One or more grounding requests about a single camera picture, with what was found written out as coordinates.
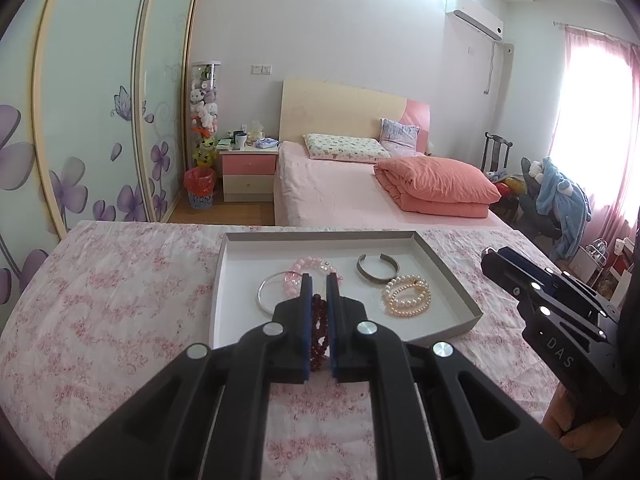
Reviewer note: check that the pink curtain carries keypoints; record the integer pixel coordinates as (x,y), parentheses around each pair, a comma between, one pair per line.
(615,160)

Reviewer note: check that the dark grey chair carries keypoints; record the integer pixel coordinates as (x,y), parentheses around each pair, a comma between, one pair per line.
(532,210)

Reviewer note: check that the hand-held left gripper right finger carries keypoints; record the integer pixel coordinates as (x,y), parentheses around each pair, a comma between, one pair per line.
(332,320)

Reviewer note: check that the person's right hand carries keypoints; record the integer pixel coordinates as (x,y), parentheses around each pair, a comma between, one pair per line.
(565,435)

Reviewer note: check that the wall socket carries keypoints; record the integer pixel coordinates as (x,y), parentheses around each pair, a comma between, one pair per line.
(261,68)

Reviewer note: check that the pink and white nightstand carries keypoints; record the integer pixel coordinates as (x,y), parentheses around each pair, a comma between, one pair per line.
(249,175)

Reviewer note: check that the clear tube of plush toys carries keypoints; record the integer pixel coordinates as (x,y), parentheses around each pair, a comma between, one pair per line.
(204,100)

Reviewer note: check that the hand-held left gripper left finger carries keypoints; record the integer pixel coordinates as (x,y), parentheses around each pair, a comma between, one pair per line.
(305,320)

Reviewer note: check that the white mug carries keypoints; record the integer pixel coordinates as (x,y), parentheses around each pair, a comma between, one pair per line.
(240,140)

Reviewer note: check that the cream and pink headboard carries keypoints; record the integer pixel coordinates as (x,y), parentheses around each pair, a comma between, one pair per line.
(340,110)

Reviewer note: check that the dark wooden chair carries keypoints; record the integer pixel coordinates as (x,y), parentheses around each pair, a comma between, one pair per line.
(495,152)

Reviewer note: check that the folded salmon duvet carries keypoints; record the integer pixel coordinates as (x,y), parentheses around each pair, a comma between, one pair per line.
(440,185)

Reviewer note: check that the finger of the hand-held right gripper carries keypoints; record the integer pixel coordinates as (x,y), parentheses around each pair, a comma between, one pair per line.
(535,264)
(505,272)

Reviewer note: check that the floral sliding wardrobe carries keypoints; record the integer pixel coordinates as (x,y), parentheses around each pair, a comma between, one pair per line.
(90,110)

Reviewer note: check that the pink floral bedsheet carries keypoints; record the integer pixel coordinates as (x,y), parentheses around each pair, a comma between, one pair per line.
(125,285)

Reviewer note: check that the yellow green plush toy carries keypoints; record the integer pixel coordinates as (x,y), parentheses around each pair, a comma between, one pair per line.
(205,152)

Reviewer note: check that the blue plush garment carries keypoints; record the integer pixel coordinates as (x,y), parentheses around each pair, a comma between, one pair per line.
(565,205)

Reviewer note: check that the white air conditioner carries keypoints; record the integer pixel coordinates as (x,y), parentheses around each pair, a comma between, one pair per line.
(475,16)

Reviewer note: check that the silver bangle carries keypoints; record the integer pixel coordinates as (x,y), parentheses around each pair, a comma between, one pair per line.
(259,292)

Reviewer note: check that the bin with red bag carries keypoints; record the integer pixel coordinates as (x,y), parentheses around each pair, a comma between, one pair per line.
(200,187)

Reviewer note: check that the purple pillow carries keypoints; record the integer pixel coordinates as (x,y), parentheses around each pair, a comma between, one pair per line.
(400,135)

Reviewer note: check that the grey jewelry tray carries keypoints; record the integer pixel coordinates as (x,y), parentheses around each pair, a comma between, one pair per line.
(250,270)

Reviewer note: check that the pink bed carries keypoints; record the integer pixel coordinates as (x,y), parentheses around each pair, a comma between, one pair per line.
(325,185)

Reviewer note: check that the floral print pillow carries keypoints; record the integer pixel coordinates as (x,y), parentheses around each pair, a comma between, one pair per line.
(345,147)

